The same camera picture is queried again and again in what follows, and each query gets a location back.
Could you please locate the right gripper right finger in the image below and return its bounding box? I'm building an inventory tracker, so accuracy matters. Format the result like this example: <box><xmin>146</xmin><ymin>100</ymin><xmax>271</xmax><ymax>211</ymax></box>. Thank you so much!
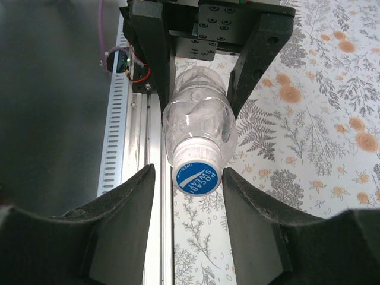
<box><xmin>222</xmin><ymin>166</ymin><xmax>380</xmax><ymax>285</ymax></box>

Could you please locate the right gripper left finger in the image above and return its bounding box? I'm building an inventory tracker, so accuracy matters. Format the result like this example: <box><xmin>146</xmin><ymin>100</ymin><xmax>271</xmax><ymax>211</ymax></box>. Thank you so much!
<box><xmin>0</xmin><ymin>163</ymin><xmax>157</xmax><ymax>285</ymax></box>

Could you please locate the clear unlabelled plastic bottle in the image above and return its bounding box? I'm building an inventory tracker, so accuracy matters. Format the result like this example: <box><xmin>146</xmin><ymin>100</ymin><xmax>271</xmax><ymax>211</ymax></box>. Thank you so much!
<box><xmin>161</xmin><ymin>65</ymin><xmax>240</xmax><ymax>167</ymax></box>

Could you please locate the blue-topped white bottle cap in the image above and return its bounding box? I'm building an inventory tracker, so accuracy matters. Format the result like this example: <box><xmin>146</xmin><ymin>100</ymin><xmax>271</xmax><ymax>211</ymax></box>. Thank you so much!
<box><xmin>171</xmin><ymin>138</ymin><xmax>223</xmax><ymax>197</ymax></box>

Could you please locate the floral patterned tablecloth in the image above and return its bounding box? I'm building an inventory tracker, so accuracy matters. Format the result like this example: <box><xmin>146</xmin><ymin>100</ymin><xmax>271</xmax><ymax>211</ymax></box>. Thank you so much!
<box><xmin>172</xmin><ymin>0</ymin><xmax>380</xmax><ymax>285</ymax></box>

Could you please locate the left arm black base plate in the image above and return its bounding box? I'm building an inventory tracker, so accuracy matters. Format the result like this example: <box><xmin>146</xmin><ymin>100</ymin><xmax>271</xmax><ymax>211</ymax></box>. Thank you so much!
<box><xmin>130</xmin><ymin>66</ymin><xmax>158</xmax><ymax>96</ymax></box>

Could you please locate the aluminium frame rail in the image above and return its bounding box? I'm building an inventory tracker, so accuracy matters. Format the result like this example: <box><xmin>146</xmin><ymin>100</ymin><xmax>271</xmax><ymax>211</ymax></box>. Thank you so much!
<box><xmin>118</xmin><ymin>17</ymin><xmax>176</xmax><ymax>285</ymax></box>

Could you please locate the slotted grey cable duct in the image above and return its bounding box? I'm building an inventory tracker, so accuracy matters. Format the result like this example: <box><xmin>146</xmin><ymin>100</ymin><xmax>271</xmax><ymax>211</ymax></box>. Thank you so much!
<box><xmin>97</xmin><ymin>16</ymin><xmax>133</xmax><ymax>198</ymax></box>

